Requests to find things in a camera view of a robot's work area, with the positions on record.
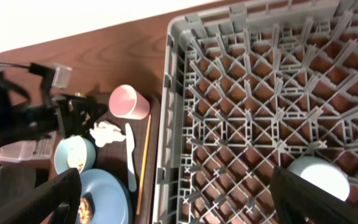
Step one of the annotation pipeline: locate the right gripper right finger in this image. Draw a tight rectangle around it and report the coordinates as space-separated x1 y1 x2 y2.
270 166 358 224

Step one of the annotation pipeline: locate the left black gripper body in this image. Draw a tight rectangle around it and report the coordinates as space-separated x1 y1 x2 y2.
54 96 98 137

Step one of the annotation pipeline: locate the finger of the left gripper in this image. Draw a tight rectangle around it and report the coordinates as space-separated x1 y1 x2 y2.
85 102 108 128

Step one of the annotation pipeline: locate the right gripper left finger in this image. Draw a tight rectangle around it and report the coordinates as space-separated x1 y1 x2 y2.
0 168 81 224

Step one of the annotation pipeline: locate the white tissue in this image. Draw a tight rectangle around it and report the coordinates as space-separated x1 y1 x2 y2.
89 121 126 147

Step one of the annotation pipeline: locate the pink cup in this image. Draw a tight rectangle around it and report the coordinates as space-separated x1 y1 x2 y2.
109 85 150 120

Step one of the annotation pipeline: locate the light blue cup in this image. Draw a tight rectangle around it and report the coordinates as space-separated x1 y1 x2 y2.
287 156 350 202

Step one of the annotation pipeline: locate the dark blue plate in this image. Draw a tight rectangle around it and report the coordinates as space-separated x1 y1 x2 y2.
80 169 133 224

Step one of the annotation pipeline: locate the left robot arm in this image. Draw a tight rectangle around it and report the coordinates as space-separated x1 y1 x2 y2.
0 63 108 147

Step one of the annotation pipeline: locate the grey plastic dishwasher rack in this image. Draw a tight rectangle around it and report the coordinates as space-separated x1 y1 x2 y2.
151 1 358 223

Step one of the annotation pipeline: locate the brown food scrap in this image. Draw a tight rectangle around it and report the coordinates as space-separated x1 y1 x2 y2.
78 197 94 224

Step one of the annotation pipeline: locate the light blue bowl with rice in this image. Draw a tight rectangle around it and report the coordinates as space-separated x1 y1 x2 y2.
53 136 96 174

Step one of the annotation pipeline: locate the clear plastic bin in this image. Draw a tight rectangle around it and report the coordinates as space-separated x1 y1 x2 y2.
0 132 56 163

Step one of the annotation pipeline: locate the light blue plastic knife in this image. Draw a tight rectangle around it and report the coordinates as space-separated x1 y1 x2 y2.
125 123 137 192

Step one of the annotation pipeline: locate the black tray bin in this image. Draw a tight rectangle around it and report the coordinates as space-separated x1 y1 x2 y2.
0 164 49 207

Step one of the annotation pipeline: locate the brown serving tray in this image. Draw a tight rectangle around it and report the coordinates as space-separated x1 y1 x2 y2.
94 94 160 223

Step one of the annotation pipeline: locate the wooden chopstick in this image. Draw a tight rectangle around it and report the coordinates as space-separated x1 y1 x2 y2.
135 114 152 215

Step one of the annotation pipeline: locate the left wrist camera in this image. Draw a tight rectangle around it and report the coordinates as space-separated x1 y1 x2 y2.
52 63 73 89

